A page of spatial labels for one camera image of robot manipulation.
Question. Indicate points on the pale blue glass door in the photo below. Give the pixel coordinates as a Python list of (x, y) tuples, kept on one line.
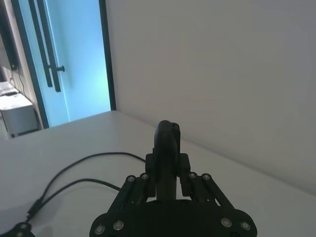
[(81, 61)]

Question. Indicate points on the black bolted round piece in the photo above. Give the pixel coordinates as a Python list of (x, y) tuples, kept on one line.
[(23, 230)]

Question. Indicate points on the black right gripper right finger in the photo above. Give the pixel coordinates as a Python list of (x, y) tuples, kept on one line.
[(197, 187)]

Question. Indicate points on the dark door frame post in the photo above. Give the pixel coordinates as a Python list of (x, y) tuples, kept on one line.
[(108, 61)]

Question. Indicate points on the white low cabinet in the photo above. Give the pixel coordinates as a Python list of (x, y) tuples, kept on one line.
[(17, 116)]

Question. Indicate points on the white table cloth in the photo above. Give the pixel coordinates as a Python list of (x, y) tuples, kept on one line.
[(74, 138)]

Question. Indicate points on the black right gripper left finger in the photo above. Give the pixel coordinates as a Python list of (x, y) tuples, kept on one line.
[(163, 153)]

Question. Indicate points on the dark wall panel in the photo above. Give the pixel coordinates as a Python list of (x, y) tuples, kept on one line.
[(7, 37)]

